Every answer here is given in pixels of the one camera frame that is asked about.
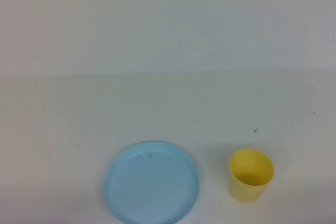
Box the light blue round plate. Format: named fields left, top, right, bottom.
left=103, top=141, right=201, bottom=224

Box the yellow plastic cup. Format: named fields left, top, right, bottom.
left=229, top=148, right=275, bottom=203

